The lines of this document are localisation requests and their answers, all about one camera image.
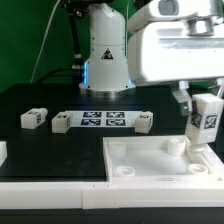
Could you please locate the paper sheet with markers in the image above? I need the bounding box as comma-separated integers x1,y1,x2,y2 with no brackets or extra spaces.
71,111,140,128

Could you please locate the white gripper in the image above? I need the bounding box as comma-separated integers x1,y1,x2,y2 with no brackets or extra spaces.
127,22,224,116

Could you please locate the white cable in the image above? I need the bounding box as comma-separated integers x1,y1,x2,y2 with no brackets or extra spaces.
29,0,63,84

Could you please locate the white left fence piece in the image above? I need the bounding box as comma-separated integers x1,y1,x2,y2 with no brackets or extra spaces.
0,141,7,167

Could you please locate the black cable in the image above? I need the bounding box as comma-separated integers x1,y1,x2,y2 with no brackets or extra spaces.
35,66,84,84

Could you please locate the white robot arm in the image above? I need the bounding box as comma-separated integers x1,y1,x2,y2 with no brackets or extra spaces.
83,0,224,115

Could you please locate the white square tabletop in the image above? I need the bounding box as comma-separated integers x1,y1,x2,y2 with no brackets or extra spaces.
103,135,224,182

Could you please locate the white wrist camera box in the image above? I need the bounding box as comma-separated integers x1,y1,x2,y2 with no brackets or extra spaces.
128,0,214,34

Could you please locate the white front fence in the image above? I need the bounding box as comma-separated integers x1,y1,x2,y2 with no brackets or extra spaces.
0,181,224,209

